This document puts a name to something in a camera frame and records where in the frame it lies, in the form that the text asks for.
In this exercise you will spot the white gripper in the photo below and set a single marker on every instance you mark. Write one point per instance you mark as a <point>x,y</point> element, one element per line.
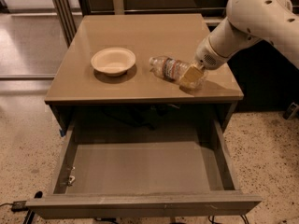
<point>206,55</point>

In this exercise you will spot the clear plastic water bottle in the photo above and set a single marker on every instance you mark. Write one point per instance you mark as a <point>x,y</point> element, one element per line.
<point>172,70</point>

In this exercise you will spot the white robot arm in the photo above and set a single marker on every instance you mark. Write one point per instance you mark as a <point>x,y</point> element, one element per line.
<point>246,23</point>

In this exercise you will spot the grey drawer cabinet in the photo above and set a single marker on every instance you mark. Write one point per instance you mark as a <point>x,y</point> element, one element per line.
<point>173,35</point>

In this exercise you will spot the open grey top drawer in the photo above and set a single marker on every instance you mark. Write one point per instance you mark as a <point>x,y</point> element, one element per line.
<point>178,166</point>

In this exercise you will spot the metal drawer lock latch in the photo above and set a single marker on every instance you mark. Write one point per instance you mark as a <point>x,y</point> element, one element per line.
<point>71,178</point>

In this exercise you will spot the beige paper bowl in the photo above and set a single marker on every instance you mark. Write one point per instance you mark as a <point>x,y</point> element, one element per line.
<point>113,62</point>

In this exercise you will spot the dark object on floor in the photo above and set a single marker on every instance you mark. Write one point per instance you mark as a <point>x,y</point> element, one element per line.
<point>291,111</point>

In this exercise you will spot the black power adapter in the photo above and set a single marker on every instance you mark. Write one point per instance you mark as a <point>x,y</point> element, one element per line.
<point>19,206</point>

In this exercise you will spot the wooden shelf with metal frame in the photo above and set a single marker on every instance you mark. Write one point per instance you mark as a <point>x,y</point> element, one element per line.
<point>208,8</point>

